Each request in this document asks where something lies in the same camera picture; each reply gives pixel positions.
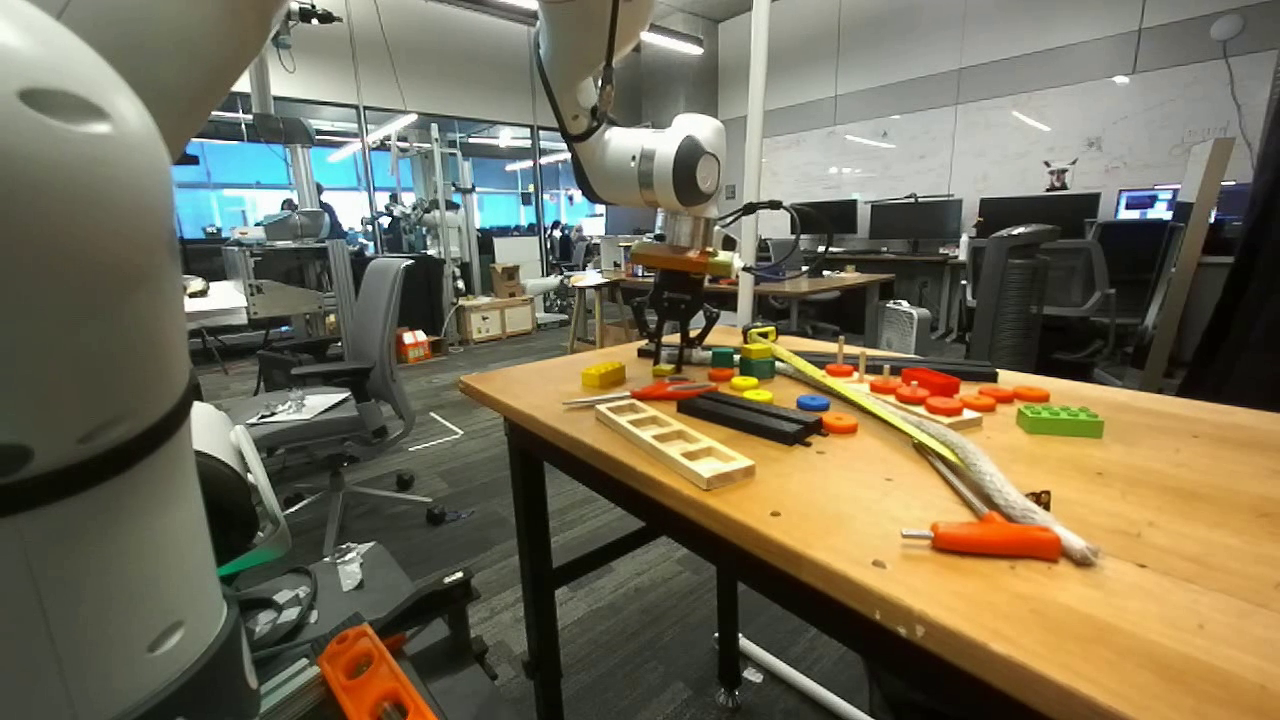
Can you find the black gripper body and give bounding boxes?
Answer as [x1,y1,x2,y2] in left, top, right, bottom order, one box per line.
[632,240,742,303]

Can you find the yellow block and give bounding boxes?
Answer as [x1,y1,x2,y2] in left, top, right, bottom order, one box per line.
[579,359,629,394]

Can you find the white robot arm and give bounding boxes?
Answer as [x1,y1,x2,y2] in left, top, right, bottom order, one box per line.
[535,0,732,368]

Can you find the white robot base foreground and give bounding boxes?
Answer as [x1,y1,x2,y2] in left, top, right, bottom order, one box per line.
[0,0,285,720]

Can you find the stacked green yellow blocks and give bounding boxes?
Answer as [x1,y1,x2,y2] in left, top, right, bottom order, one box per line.
[742,346,776,380]

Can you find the wooden compartment tray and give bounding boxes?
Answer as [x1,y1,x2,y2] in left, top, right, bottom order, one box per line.
[597,399,758,490]

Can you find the blue disc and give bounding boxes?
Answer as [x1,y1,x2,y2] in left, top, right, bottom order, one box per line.
[796,394,833,411]

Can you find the black long bar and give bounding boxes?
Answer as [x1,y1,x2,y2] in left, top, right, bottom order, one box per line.
[680,394,819,444]

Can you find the orange disc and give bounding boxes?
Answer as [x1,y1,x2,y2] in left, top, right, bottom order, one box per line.
[819,411,860,436]

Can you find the red lego brick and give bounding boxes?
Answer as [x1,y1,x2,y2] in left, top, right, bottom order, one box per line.
[901,368,961,396]

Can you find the white number peg board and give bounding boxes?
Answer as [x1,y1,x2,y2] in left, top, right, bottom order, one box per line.
[874,385,984,429]

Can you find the dark office chair right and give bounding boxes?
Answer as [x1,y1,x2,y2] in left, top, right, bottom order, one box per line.
[967,226,1117,380]

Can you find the gray office chair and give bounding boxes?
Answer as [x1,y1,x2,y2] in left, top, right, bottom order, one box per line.
[248,256,448,552]

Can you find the green lego brick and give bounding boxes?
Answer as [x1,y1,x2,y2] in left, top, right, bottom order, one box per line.
[1018,404,1104,441]

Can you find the orange tool on floor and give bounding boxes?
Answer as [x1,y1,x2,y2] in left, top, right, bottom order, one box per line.
[319,623,439,720]

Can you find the black table frame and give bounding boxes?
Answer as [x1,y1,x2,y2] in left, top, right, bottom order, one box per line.
[504,416,869,720]

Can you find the white rope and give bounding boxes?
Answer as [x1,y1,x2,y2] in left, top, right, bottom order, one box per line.
[918,411,1104,567]

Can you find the orange handled screwdriver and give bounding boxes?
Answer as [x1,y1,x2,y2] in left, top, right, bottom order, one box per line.
[905,515,1064,561]

